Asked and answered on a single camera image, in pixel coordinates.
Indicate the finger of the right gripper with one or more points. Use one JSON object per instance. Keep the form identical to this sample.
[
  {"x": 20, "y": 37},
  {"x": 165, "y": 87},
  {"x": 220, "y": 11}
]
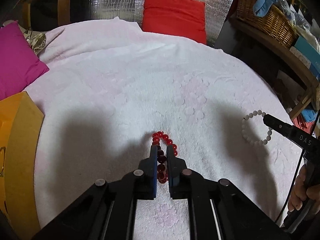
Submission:
[{"x": 302, "y": 139}]

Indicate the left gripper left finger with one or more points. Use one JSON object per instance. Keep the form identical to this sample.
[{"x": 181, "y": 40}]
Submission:
[{"x": 106, "y": 210}]

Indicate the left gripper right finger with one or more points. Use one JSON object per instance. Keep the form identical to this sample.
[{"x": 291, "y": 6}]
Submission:
[{"x": 217, "y": 209}]

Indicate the thin metal bangle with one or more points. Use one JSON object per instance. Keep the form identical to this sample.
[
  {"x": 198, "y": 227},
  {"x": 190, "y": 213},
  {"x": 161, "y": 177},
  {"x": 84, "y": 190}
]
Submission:
[{"x": 3, "y": 152}]

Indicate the person's right hand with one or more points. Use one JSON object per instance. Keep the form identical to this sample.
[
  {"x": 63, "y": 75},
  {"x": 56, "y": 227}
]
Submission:
[{"x": 299, "y": 193}]

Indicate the wooden shelf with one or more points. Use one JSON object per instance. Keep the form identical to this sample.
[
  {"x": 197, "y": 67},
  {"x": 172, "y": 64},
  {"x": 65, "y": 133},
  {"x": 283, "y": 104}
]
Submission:
[{"x": 311, "y": 94}]

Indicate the teal box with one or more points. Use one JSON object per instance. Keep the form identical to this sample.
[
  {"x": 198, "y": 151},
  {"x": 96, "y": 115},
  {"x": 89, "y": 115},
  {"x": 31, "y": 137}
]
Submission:
[{"x": 308, "y": 55}]

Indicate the wicker basket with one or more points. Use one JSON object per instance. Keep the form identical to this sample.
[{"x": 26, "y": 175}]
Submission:
[{"x": 274, "y": 23}]

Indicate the pale pink blanket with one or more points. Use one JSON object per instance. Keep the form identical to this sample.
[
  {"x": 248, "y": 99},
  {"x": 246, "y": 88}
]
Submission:
[{"x": 113, "y": 91}]

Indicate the orange cardboard tray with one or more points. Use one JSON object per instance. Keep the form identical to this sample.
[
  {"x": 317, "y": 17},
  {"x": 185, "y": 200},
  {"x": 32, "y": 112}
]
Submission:
[{"x": 21, "y": 122}]

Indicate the blue cloth in basket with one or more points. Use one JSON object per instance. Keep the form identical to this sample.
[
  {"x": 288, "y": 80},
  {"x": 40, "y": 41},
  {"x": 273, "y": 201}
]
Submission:
[{"x": 261, "y": 7}]

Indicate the magenta cushion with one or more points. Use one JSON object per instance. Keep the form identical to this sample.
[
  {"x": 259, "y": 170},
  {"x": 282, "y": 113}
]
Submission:
[{"x": 19, "y": 65}]

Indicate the small red cushion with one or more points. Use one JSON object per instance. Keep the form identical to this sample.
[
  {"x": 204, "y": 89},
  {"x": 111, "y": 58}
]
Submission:
[{"x": 184, "y": 18}]

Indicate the patterned fabric piece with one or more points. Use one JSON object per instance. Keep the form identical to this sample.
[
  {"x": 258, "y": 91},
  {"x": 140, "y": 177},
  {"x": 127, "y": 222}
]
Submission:
[{"x": 36, "y": 40}]

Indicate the wooden cabinet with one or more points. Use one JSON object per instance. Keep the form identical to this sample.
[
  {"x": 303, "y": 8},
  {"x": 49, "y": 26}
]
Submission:
[{"x": 49, "y": 14}]

